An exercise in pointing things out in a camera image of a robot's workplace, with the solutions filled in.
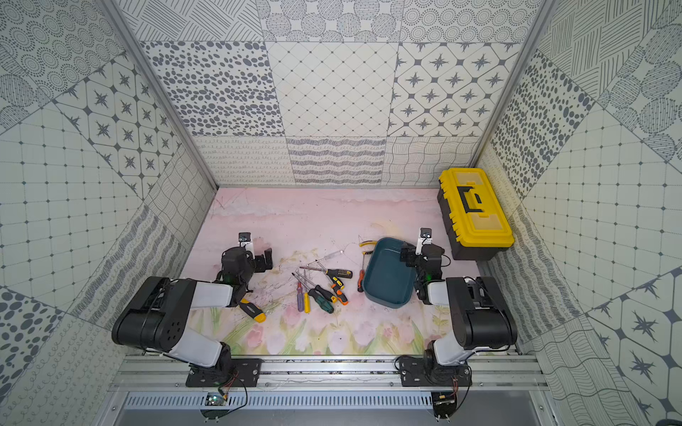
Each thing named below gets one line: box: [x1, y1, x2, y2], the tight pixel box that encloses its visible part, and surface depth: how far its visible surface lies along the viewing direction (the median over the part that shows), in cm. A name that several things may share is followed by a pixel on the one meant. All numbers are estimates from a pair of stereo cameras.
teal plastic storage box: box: [362, 236, 417, 309], surface depth 97 cm
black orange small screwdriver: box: [325, 274, 349, 306], surface depth 90 cm
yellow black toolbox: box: [436, 167, 516, 261], surface depth 93 cm
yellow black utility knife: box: [238, 298, 267, 324], surface depth 85 cm
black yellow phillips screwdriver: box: [299, 266, 354, 279], surface depth 95 cm
